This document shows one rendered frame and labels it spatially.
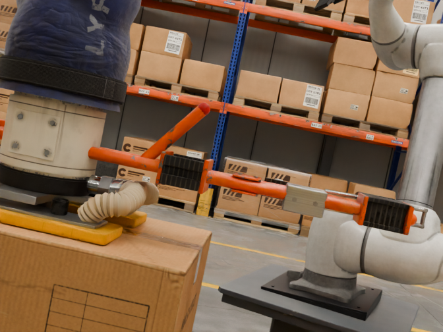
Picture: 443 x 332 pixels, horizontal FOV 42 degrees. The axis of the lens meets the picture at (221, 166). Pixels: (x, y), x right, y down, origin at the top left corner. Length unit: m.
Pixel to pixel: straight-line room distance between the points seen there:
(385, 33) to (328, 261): 0.67
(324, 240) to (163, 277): 0.87
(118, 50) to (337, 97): 7.27
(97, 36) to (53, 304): 0.44
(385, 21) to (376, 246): 0.62
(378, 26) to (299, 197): 0.85
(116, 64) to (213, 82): 7.16
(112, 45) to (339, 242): 0.91
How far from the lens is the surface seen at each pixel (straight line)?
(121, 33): 1.05
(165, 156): 0.99
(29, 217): 0.96
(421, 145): 1.70
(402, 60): 1.83
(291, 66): 9.50
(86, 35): 0.99
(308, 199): 0.99
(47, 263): 0.91
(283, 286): 1.71
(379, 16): 1.71
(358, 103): 8.24
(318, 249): 1.68
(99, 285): 0.90
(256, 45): 9.53
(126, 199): 0.95
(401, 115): 8.37
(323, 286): 1.69
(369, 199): 1.00
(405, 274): 1.63
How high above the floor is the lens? 1.16
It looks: 3 degrees down
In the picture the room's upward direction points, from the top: 12 degrees clockwise
